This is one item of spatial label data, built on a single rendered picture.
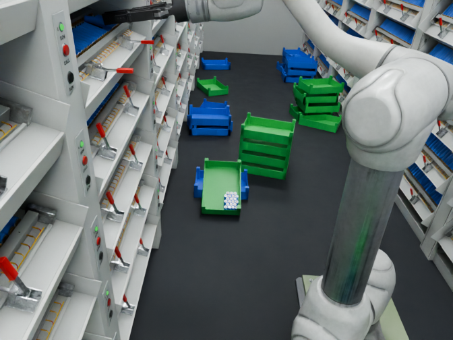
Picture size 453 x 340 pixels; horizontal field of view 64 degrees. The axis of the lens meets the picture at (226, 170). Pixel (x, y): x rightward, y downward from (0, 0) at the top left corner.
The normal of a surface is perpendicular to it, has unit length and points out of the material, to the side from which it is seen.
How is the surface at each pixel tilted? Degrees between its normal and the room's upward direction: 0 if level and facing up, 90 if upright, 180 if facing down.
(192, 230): 0
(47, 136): 19
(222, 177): 26
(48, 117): 90
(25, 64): 90
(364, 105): 87
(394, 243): 0
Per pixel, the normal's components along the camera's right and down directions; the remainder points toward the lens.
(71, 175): 0.00, 0.53
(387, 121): -0.72, 0.25
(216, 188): 0.05, -0.53
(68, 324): 0.38, -0.79
